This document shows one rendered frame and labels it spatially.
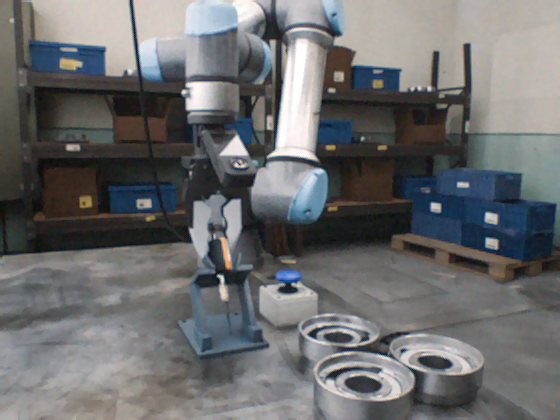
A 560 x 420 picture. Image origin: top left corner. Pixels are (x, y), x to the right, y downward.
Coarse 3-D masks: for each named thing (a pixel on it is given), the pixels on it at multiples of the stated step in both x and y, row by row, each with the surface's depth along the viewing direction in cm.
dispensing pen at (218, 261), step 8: (216, 240) 71; (216, 248) 71; (208, 256) 72; (216, 256) 70; (224, 256) 71; (216, 264) 70; (224, 264) 70; (216, 272) 70; (224, 280) 70; (224, 288) 70; (224, 296) 70; (224, 304) 69
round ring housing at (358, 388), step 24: (336, 360) 57; (360, 360) 57; (384, 360) 56; (336, 384) 52; (360, 384) 55; (384, 384) 52; (408, 384) 52; (336, 408) 49; (360, 408) 47; (384, 408) 47; (408, 408) 49
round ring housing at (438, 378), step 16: (416, 336) 63; (432, 336) 62; (400, 352) 60; (416, 352) 60; (432, 352) 60; (464, 352) 60; (416, 368) 54; (432, 368) 60; (448, 368) 59; (480, 368) 54; (416, 384) 54; (432, 384) 53; (448, 384) 53; (464, 384) 53; (480, 384) 55; (432, 400) 54; (448, 400) 54; (464, 400) 54
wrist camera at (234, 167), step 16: (208, 128) 69; (224, 128) 70; (208, 144) 68; (224, 144) 67; (240, 144) 68; (224, 160) 64; (240, 160) 64; (224, 176) 63; (240, 176) 63; (256, 176) 64
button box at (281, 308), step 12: (264, 288) 79; (276, 288) 80; (300, 288) 80; (264, 300) 79; (276, 300) 74; (288, 300) 75; (300, 300) 76; (312, 300) 77; (264, 312) 79; (276, 312) 74; (288, 312) 75; (300, 312) 76; (312, 312) 77; (276, 324) 75; (288, 324) 75
